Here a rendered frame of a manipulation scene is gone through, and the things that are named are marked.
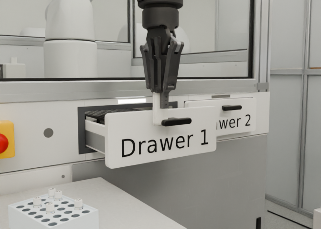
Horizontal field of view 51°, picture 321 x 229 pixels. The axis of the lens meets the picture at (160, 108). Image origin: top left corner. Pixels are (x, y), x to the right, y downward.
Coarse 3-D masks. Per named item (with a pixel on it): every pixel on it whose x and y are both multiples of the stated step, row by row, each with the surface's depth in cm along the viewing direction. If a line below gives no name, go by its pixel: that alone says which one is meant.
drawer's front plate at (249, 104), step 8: (184, 104) 97; (192, 104) 96; (200, 104) 98; (208, 104) 100; (216, 104) 102; (224, 104) 103; (232, 104) 105; (240, 104) 107; (248, 104) 110; (256, 104) 112; (224, 112) 104; (232, 112) 106; (240, 112) 108; (248, 112) 110; (232, 120) 106; (240, 120) 108; (224, 128) 104; (232, 128) 106; (240, 128) 108; (248, 128) 111
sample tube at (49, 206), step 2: (50, 202) 52; (46, 204) 51; (48, 204) 51; (50, 204) 51; (52, 204) 51; (46, 206) 51; (48, 206) 51; (50, 206) 51; (52, 206) 51; (46, 208) 51; (48, 208) 51; (50, 208) 51; (52, 208) 51; (46, 210) 51; (48, 210) 51; (50, 210) 51; (52, 210) 51; (46, 212) 52; (48, 212) 51; (50, 212) 51; (52, 212) 51; (48, 214) 51
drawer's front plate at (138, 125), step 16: (128, 112) 69; (144, 112) 71; (176, 112) 75; (192, 112) 78; (208, 112) 81; (112, 128) 67; (128, 128) 69; (144, 128) 71; (160, 128) 73; (176, 128) 76; (192, 128) 78; (208, 128) 81; (112, 144) 67; (128, 144) 69; (144, 144) 71; (160, 144) 74; (192, 144) 79; (208, 144) 82; (112, 160) 67; (128, 160) 69; (144, 160) 72
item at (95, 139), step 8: (88, 120) 82; (88, 128) 79; (96, 128) 76; (104, 128) 72; (88, 136) 79; (96, 136) 75; (104, 136) 72; (88, 144) 79; (96, 144) 75; (104, 144) 72; (104, 152) 72
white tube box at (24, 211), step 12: (12, 204) 54; (24, 204) 55; (60, 204) 55; (72, 204) 55; (84, 204) 54; (12, 216) 53; (24, 216) 50; (36, 216) 51; (48, 216) 50; (60, 216) 51; (72, 216) 51; (84, 216) 50; (96, 216) 52; (12, 228) 54; (24, 228) 51; (36, 228) 48; (48, 228) 46; (60, 228) 47; (72, 228) 49; (84, 228) 50; (96, 228) 52
